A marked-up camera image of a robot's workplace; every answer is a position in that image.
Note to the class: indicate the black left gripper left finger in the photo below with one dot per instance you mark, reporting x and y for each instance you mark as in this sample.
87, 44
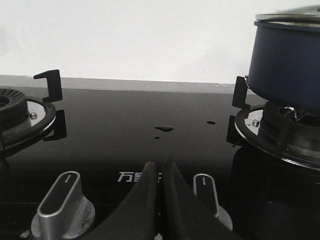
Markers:
124, 195

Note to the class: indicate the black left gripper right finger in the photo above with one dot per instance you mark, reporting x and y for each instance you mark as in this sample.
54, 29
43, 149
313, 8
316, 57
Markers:
185, 217

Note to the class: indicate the glass pot lid blue knob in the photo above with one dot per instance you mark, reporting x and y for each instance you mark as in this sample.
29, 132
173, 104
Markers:
305, 14

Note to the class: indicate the right black pot support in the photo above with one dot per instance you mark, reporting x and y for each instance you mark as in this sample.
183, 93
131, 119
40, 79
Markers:
247, 123

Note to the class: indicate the black pot support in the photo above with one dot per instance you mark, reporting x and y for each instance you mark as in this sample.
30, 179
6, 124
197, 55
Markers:
41, 113
247, 123

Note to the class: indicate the left black pot support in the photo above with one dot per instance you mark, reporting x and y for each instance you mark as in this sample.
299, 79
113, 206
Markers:
41, 113

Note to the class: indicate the dark blue cooking pot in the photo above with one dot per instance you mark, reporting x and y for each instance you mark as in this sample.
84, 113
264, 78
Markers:
285, 65

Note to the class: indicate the right silver stove knob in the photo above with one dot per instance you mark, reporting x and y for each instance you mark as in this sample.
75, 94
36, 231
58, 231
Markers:
204, 188

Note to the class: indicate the silver stove knob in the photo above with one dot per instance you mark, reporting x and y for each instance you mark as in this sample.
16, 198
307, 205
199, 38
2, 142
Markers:
64, 213
204, 188

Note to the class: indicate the left silver stove knob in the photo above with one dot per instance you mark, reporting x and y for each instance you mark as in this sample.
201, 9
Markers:
64, 213

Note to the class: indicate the black glass gas stove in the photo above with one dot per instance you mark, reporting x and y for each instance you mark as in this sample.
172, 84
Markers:
266, 197

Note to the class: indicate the right black gas burner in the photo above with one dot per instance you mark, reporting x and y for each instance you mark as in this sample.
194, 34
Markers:
301, 135

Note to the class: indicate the black gas burner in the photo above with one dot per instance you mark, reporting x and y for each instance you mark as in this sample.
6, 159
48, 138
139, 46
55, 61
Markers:
13, 109
301, 135

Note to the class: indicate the left black gas burner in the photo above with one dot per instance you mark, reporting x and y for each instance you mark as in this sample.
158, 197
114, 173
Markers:
13, 109

